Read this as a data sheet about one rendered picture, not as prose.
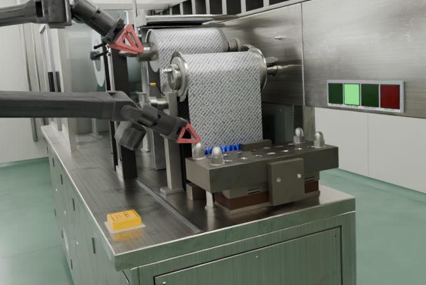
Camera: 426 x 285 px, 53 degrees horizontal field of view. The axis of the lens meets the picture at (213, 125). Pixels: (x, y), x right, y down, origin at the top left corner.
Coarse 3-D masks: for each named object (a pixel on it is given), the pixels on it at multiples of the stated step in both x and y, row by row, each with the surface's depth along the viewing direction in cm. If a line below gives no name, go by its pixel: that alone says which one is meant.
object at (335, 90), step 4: (332, 84) 113; (336, 84) 112; (340, 84) 111; (332, 88) 114; (336, 88) 112; (340, 88) 111; (332, 92) 114; (336, 92) 112; (340, 92) 111; (332, 96) 114; (336, 96) 113; (340, 96) 111; (332, 100) 114; (336, 100) 113; (340, 100) 111
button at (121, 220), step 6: (132, 210) 110; (108, 216) 107; (114, 216) 106; (120, 216) 106; (126, 216) 106; (132, 216) 106; (138, 216) 105; (108, 222) 107; (114, 222) 102; (120, 222) 103; (126, 222) 103; (132, 222) 104; (138, 222) 105; (114, 228) 102; (120, 228) 103; (126, 228) 104
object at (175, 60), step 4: (256, 56) 132; (172, 60) 127; (176, 60) 124; (180, 60) 122; (260, 60) 131; (172, 64) 127; (180, 64) 122; (260, 64) 131; (180, 68) 122; (260, 68) 130; (260, 72) 131; (184, 76) 120; (260, 76) 131; (184, 80) 121; (260, 80) 132; (184, 84) 121; (180, 88) 124; (176, 92) 127; (180, 92) 124
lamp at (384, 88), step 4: (384, 88) 98; (388, 88) 97; (392, 88) 96; (396, 88) 95; (384, 92) 98; (388, 92) 97; (392, 92) 96; (396, 92) 95; (384, 96) 98; (388, 96) 97; (392, 96) 96; (396, 96) 95; (384, 100) 98; (388, 100) 97; (392, 100) 96; (396, 100) 95; (384, 104) 98; (388, 104) 97; (392, 104) 96; (396, 104) 95
